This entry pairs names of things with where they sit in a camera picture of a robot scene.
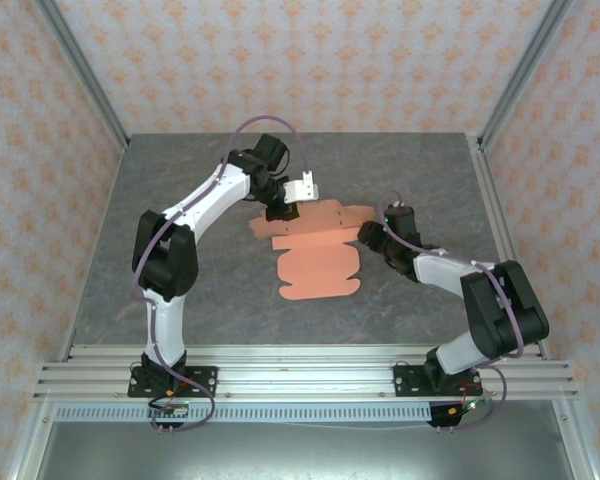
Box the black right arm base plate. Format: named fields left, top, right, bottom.
left=393, top=364, right=481, bottom=399

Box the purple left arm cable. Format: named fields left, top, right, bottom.
left=131, top=115, right=315, bottom=435

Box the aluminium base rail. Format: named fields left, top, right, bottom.
left=34, top=344, right=579, bottom=401

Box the thin aluminium side strip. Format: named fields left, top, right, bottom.
left=59, top=142, right=131, bottom=361

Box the grey metal sheet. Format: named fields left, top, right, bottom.
left=34, top=422, right=576, bottom=480

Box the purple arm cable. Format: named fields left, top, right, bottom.
left=131, top=115, right=315, bottom=435
left=379, top=191, right=526, bottom=432

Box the wide aluminium side rail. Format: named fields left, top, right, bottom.
left=468, top=134, right=551, bottom=361

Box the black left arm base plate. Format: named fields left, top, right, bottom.
left=127, top=366, right=219, bottom=399

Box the aluminium frame leg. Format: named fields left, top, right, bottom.
left=7, top=399, right=56, bottom=480
left=552, top=399, right=599, bottom=480

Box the aluminium frame post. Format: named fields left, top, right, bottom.
left=477, top=0, right=579, bottom=151
left=32, top=0, right=131, bottom=151

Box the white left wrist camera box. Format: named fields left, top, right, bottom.
left=283, top=171, right=320, bottom=204

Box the orange paper box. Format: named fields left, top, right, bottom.
left=248, top=197, right=376, bottom=302

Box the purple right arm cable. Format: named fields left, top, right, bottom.
left=379, top=191, right=526, bottom=432

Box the grey slotted cable duct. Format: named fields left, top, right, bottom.
left=54, top=403, right=434, bottom=424

